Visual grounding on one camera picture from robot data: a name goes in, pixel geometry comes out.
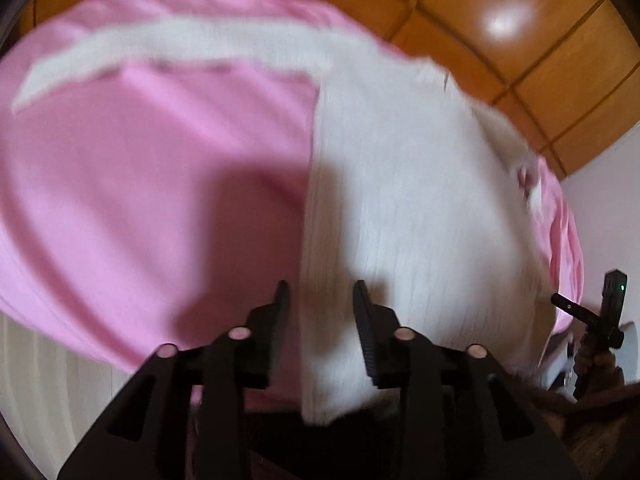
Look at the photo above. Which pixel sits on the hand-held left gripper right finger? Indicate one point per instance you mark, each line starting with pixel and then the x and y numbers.
pixel 362 315

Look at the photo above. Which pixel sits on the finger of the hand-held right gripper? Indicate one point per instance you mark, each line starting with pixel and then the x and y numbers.
pixel 575 306

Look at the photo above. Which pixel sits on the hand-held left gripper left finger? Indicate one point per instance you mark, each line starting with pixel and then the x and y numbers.
pixel 280 310

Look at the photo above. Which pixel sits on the white knit sweater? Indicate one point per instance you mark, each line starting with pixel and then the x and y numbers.
pixel 410 210

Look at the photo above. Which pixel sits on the person's right forearm brown sleeve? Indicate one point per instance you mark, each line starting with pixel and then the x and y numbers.
pixel 585 425

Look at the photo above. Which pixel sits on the person's right hand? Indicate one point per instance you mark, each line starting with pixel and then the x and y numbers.
pixel 607 370

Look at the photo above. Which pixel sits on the pink bed sheet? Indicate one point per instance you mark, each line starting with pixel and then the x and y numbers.
pixel 150 185

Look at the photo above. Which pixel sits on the wooden wardrobe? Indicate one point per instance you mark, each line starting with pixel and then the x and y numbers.
pixel 525 25

